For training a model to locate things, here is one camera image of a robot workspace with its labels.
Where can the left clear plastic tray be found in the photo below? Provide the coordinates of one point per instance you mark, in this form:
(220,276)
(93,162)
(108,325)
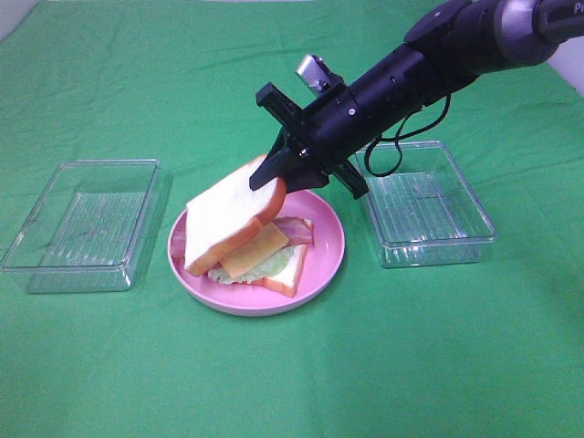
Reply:
(88,230)

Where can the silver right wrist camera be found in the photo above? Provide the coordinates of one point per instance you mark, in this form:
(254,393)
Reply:
(316,75)

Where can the bacon strip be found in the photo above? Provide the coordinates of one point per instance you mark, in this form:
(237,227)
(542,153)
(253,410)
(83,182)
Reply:
(299,231)
(178,239)

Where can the green tablecloth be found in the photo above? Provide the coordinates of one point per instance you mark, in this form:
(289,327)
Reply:
(493,349)

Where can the toast bread slice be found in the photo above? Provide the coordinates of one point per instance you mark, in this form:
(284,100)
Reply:
(229,215)
(284,283)

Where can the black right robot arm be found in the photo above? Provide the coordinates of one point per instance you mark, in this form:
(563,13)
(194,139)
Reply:
(445,51)

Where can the yellow cheese slice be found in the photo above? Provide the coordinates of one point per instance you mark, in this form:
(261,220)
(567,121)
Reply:
(260,248)

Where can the clear plastic tray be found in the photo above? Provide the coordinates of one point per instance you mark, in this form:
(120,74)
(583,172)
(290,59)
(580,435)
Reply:
(88,230)
(421,209)

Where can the pink round plate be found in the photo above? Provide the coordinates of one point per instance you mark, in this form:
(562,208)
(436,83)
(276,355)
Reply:
(321,264)

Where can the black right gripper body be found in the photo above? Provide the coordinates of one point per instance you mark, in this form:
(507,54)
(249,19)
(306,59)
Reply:
(331,128)

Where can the green lettuce leaf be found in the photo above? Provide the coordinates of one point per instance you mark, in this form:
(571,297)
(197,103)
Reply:
(272,266)

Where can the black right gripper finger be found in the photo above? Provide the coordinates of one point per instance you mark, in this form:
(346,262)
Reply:
(280,160)
(305,177)

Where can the right clear plastic tray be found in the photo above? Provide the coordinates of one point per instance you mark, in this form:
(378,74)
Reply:
(421,209)

